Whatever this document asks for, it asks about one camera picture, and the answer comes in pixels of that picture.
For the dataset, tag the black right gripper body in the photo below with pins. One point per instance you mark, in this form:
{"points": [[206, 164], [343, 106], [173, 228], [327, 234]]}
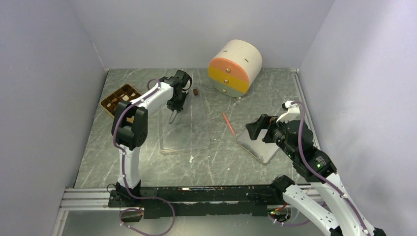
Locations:
{"points": [[278, 128]]}

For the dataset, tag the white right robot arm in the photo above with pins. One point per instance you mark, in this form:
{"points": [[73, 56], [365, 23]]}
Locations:
{"points": [[340, 216]]}

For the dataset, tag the red pen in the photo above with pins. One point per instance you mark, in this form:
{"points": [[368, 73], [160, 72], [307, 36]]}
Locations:
{"points": [[228, 124]]}

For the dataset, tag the aluminium frame rail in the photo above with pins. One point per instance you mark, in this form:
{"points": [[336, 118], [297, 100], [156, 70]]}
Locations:
{"points": [[79, 199]]}

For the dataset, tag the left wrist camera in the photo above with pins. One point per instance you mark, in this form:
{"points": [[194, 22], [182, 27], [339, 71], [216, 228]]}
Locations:
{"points": [[182, 78]]}

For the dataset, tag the clear plastic tray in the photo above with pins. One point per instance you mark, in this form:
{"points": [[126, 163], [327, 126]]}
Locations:
{"points": [[190, 129]]}

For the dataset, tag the black metal tongs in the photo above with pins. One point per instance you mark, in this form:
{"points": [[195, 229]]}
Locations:
{"points": [[173, 116]]}

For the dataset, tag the round pastel drawer cabinet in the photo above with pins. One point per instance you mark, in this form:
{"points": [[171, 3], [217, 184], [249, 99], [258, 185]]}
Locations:
{"points": [[233, 70]]}

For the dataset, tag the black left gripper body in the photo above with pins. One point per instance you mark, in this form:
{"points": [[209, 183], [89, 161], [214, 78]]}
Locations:
{"points": [[177, 103]]}

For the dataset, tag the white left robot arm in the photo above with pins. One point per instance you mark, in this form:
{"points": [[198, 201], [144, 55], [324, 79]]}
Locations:
{"points": [[130, 127]]}

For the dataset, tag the gold chocolate tin box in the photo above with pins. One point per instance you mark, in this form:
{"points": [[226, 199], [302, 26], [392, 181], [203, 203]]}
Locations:
{"points": [[125, 93]]}

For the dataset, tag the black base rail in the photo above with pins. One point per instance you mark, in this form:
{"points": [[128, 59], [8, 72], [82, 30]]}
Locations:
{"points": [[157, 202]]}

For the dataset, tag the silver tin lid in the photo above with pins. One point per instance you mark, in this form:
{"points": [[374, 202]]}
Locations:
{"points": [[263, 152]]}

